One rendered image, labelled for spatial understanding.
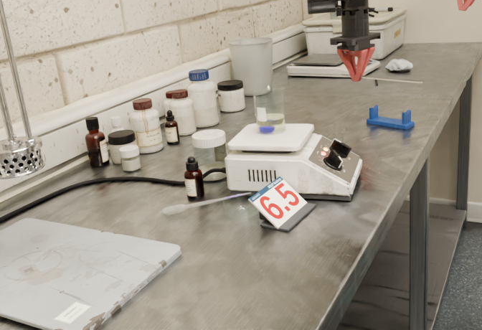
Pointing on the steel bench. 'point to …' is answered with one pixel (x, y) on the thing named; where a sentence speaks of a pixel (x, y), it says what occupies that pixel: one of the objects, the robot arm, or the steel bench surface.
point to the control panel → (348, 166)
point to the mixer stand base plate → (73, 272)
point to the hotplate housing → (278, 161)
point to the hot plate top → (258, 143)
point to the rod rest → (390, 120)
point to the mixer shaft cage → (21, 163)
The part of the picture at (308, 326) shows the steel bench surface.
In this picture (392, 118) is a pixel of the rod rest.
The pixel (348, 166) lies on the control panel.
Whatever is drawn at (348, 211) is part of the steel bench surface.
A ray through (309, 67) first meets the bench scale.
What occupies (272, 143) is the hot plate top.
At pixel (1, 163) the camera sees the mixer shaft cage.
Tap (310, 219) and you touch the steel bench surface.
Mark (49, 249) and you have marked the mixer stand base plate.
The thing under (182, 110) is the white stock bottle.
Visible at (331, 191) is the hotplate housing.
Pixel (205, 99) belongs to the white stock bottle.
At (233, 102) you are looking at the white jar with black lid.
